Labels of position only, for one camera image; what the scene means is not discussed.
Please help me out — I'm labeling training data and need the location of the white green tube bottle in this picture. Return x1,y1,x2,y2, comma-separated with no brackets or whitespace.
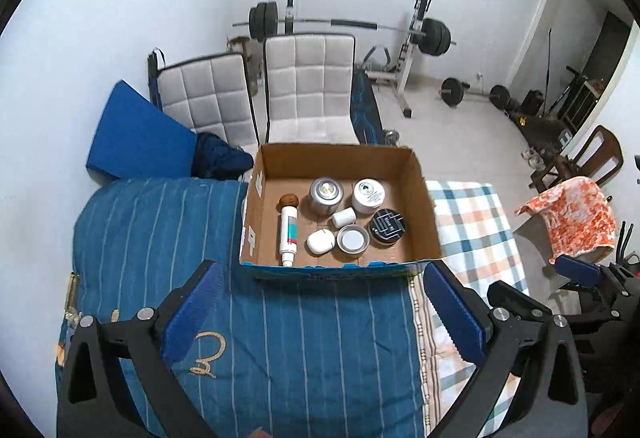
279,205,297,267

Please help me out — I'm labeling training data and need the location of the black round tin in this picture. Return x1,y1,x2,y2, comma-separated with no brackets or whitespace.
368,209,407,247

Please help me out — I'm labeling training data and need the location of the white earbuds case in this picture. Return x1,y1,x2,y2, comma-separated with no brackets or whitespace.
306,228,336,256

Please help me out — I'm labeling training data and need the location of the brown walnut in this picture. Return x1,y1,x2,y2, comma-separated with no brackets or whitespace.
278,193,299,210

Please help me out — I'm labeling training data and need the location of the small white cylinder bottle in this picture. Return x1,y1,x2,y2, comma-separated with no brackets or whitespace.
331,207,357,229

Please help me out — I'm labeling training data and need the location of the white cream jar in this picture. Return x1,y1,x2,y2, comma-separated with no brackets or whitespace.
352,178,386,215

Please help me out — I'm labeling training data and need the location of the silver puck light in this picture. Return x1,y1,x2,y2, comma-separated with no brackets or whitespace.
309,177,344,216

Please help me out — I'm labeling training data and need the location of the person's hand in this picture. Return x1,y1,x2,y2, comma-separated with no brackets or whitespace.
248,428,272,438

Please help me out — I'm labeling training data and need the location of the orange floral towel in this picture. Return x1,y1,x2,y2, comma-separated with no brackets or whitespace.
514,176,616,265

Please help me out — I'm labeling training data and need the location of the plaid checkered sheet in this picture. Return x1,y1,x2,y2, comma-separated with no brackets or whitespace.
409,179,528,436

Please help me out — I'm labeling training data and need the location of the brown wooden chair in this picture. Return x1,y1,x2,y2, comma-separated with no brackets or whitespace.
528,125,624,192

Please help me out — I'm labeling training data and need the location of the open cardboard box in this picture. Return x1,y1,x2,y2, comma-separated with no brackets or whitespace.
240,143,442,280

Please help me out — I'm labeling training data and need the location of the blue foam pad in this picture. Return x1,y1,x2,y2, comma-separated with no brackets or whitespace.
86,81,196,179

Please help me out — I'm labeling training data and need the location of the floor barbell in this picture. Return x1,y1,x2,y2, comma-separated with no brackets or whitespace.
439,78,511,110

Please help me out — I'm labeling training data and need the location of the left white quilted chair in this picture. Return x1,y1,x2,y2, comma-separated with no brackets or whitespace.
148,48,259,154

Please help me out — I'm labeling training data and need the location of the white quilted chair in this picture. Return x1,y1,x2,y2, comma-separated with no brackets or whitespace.
148,48,259,154
264,33,359,145

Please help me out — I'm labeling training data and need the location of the right white quilted chair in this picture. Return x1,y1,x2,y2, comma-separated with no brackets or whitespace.
264,33,359,145

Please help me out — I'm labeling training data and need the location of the barbell on rack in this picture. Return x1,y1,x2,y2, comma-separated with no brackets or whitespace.
232,2,457,57

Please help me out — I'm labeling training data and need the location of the white squat rack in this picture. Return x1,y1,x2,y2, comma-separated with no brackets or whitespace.
284,0,432,119

